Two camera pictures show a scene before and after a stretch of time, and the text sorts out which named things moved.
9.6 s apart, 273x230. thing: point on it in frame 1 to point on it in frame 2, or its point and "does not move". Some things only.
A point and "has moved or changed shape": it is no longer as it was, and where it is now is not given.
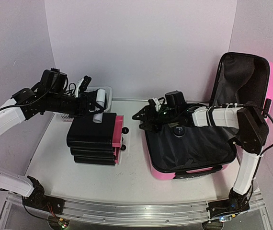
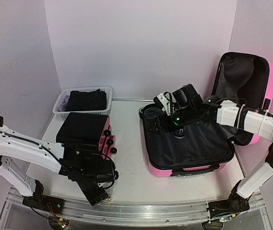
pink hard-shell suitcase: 240,79 does not move
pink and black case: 96,143 has moved or changed shape
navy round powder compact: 179,131 does not move
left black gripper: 83,105 to 94,199
